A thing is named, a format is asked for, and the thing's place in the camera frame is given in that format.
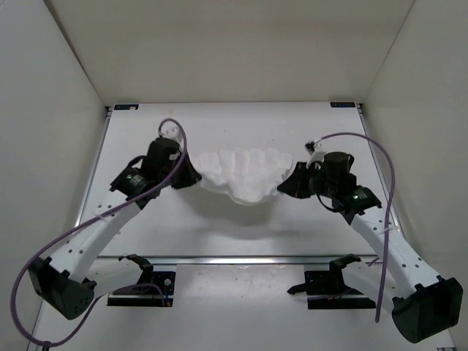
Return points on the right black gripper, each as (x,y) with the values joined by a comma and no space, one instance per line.
(292,186)

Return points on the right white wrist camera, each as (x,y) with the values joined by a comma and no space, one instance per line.
(316,153)

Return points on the aluminium front table rail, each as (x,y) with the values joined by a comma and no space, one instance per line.
(242,260)

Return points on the blue corner label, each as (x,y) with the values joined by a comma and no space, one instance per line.
(342,104)
(126,107)

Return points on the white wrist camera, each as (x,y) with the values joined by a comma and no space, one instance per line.
(171,133)
(316,153)

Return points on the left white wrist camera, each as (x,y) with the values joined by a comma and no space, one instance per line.
(171,133)

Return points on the right blue corner label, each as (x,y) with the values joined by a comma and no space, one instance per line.
(342,104)

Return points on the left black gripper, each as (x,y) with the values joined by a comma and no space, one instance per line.
(192,175)

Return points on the left blue corner label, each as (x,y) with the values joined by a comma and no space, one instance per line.
(126,107)

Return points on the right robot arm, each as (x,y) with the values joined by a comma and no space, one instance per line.
(420,301)

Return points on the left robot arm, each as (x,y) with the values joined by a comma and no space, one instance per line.
(68,279)

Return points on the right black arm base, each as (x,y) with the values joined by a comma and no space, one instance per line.
(325,289)

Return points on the white pleated skirt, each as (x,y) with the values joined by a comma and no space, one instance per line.
(246,176)

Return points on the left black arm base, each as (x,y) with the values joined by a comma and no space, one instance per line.
(153,289)

